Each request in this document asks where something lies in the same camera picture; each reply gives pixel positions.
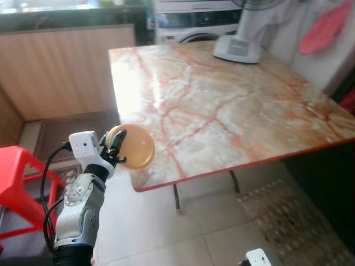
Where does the dark stone countertop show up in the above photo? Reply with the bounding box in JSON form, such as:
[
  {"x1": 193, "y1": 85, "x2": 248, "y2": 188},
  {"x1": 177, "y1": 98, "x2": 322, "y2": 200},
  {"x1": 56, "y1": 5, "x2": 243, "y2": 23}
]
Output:
[{"x1": 0, "y1": 0, "x2": 154, "y2": 33}]

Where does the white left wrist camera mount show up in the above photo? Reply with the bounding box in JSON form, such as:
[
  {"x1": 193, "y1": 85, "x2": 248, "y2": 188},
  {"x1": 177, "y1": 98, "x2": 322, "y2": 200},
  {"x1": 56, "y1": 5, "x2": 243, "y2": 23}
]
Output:
[{"x1": 69, "y1": 131, "x2": 115, "y2": 178}]

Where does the red plastic stool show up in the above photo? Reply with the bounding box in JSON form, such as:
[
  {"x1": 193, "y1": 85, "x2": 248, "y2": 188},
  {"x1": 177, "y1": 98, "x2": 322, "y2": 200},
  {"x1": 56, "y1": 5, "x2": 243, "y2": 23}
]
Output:
[{"x1": 0, "y1": 146, "x2": 66, "y2": 240}]

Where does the black metal table leg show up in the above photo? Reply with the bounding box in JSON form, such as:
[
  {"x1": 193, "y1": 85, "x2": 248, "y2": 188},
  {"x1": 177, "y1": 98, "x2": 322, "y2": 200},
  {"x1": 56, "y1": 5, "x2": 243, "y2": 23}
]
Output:
[
  {"x1": 230, "y1": 170, "x2": 242, "y2": 198},
  {"x1": 173, "y1": 184, "x2": 181, "y2": 214}
]

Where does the patterned brown floor rug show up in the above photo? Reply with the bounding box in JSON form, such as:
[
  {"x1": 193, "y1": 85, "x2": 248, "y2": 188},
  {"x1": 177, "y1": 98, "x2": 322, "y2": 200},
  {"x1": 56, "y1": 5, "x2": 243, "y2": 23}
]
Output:
[{"x1": 237, "y1": 178, "x2": 355, "y2": 266}]

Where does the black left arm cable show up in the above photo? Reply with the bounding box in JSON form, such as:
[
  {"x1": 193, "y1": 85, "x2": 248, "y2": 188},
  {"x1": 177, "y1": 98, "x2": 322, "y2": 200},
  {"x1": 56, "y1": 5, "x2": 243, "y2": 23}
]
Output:
[{"x1": 41, "y1": 141, "x2": 74, "y2": 254}]

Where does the white washing machine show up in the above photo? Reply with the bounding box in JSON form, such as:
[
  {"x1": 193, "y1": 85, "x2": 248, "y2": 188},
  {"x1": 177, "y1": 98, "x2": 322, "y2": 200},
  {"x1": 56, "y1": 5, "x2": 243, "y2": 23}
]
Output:
[{"x1": 154, "y1": 0, "x2": 245, "y2": 45}]

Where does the red hanging cloth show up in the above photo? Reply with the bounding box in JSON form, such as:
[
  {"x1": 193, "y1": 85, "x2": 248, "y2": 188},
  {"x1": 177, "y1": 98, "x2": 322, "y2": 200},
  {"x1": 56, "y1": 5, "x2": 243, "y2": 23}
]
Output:
[{"x1": 298, "y1": 0, "x2": 353, "y2": 55}]

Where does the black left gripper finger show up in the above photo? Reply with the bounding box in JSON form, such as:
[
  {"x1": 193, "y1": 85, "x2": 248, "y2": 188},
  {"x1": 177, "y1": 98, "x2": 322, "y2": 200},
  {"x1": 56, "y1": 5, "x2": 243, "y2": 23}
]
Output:
[{"x1": 113, "y1": 129, "x2": 128, "y2": 156}]

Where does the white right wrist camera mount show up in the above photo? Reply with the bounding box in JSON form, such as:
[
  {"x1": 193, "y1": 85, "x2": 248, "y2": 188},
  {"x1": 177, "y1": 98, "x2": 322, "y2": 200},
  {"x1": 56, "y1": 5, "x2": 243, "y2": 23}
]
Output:
[{"x1": 246, "y1": 248, "x2": 273, "y2": 266}]

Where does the light wooden cabinet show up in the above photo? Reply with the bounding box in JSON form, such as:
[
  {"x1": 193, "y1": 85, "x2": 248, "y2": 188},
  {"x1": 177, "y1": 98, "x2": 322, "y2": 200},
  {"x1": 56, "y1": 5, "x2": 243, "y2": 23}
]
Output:
[{"x1": 0, "y1": 25, "x2": 136, "y2": 147}]

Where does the white refrigerator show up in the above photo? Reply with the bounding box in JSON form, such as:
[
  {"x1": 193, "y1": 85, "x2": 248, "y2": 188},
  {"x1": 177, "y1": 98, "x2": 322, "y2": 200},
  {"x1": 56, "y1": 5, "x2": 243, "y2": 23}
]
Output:
[{"x1": 269, "y1": 0, "x2": 355, "y2": 96}]

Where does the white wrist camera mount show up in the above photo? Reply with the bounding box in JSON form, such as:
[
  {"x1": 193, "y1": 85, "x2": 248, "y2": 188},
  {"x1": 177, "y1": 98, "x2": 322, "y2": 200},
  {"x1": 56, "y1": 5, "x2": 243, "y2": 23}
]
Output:
[
  {"x1": 246, "y1": 248, "x2": 273, "y2": 266},
  {"x1": 69, "y1": 131, "x2": 115, "y2": 178}
]

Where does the marble pattern table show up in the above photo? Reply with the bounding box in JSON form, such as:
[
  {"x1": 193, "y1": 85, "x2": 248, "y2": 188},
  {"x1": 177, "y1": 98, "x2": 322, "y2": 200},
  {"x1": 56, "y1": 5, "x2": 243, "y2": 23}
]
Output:
[{"x1": 108, "y1": 40, "x2": 355, "y2": 192}]

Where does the dark brown doormat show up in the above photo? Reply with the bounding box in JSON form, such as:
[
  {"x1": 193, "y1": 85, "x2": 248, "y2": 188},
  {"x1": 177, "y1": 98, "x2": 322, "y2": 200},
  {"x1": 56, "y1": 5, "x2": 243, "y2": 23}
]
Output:
[{"x1": 33, "y1": 111, "x2": 121, "y2": 162}]

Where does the round orange lidded container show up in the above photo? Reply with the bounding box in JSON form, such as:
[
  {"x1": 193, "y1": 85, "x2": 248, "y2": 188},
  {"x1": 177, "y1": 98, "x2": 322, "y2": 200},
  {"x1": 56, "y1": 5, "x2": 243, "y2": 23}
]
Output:
[{"x1": 105, "y1": 124, "x2": 155, "y2": 170}]

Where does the white standing fan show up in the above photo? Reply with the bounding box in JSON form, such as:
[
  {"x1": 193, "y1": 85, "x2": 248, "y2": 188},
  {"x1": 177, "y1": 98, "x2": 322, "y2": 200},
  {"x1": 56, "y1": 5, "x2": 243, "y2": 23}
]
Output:
[{"x1": 212, "y1": 0, "x2": 290, "y2": 64}]

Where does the red plastic chair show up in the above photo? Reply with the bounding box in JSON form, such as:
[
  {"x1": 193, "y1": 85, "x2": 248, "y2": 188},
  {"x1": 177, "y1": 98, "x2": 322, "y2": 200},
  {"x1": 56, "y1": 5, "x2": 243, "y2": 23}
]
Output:
[{"x1": 339, "y1": 89, "x2": 355, "y2": 115}]

